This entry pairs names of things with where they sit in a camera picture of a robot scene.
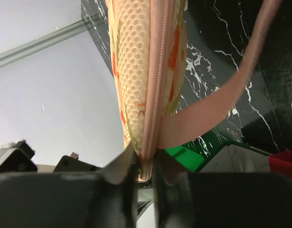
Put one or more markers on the green plastic bin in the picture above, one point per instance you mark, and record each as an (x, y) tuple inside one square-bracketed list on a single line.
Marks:
[(215, 153)]

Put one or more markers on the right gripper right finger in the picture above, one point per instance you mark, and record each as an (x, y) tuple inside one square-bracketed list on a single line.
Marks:
[(185, 199)]

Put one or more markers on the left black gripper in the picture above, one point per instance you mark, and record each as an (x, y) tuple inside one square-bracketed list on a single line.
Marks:
[(31, 159)]

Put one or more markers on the pink satin bra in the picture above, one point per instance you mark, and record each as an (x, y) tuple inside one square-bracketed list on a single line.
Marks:
[(202, 116)]

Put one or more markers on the pink mesh laundry bag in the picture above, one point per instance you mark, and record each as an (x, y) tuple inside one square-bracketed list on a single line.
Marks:
[(148, 44)]

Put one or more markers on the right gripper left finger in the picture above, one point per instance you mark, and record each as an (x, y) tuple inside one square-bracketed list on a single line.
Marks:
[(104, 198)]

